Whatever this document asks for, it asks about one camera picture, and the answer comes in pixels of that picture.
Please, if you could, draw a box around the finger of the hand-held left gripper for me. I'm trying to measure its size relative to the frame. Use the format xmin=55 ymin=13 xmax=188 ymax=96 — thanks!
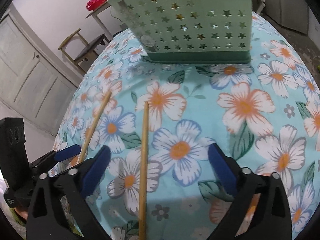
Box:
xmin=31 ymin=145 xmax=82 ymax=172

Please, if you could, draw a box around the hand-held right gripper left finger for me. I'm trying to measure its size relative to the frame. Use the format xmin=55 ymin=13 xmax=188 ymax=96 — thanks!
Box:
xmin=26 ymin=145 xmax=112 ymax=240

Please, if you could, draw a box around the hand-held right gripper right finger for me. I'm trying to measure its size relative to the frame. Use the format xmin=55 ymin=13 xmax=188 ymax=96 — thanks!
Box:
xmin=208 ymin=144 xmax=293 ymax=240

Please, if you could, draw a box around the long wooden chopstick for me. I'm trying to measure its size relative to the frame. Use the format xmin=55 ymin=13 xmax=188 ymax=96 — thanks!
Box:
xmin=138 ymin=101 xmax=149 ymax=240
xmin=77 ymin=91 xmax=112 ymax=164

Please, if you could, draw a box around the green plastic utensil holder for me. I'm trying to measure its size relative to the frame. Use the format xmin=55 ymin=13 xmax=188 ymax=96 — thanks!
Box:
xmin=106 ymin=0 xmax=253 ymax=64

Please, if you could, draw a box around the floral blue blanket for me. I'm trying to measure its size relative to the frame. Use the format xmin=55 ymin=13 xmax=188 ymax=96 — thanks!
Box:
xmin=49 ymin=10 xmax=320 ymax=240

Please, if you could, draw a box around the white panel door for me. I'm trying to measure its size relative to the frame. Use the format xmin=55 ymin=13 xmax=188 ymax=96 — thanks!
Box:
xmin=0 ymin=12 xmax=78 ymax=137

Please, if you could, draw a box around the wooden chair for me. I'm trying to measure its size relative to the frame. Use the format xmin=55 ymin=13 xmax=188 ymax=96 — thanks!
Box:
xmin=58 ymin=29 xmax=110 ymax=72

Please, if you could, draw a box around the grey long table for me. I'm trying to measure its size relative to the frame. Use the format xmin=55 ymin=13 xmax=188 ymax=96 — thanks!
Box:
xmin=85 ymin=0 xmax=120 ymax=38

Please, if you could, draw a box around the red plastic bag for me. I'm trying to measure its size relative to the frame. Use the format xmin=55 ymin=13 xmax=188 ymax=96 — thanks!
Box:
xmin=86 ymin=0 xmax=110 ymax=11

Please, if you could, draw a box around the silver refrigerator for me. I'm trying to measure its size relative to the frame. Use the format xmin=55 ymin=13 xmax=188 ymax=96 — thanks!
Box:
xmin=260 ymin=0 xmax=316 ymax=34

